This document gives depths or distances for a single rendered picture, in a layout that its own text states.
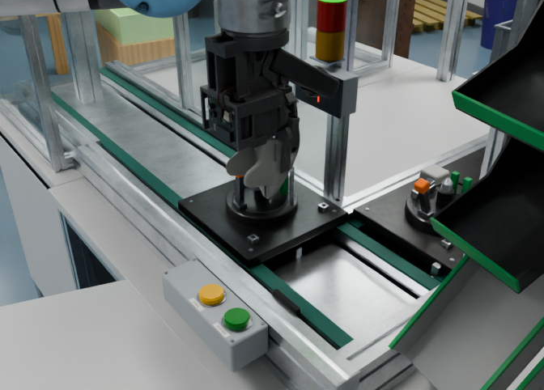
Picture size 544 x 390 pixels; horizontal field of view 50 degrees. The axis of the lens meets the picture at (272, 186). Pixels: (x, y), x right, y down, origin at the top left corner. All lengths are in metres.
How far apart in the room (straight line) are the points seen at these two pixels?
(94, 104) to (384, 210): 0.98
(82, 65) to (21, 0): 1.33
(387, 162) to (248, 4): 1.03
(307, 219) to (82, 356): 0.46
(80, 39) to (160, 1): 1.34
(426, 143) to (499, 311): 0.93
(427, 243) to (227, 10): 0.64
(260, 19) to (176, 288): 0.53
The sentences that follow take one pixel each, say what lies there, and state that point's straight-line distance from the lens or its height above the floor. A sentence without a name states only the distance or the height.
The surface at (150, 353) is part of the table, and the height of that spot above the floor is 0.86.
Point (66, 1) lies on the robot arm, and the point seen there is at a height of 1.50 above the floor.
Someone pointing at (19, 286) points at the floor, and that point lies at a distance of 2.66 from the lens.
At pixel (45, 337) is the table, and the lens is 1.11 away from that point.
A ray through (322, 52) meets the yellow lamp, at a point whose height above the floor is 1.28.
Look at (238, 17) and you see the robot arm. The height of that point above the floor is 1.45.
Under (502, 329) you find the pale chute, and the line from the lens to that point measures 0.81.
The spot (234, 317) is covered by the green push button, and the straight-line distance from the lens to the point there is 0.91.
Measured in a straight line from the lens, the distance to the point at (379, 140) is 1.68.
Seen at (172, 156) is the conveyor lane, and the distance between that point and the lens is 1.47.
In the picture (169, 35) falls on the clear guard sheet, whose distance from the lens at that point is 2.21.
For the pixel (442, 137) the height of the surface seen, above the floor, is 0.86.
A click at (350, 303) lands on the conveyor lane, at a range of 1.02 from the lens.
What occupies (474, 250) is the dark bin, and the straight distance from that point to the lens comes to 0.68.
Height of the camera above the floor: 1.60
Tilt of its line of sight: 31 degrees down
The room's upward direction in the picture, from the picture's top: straight up
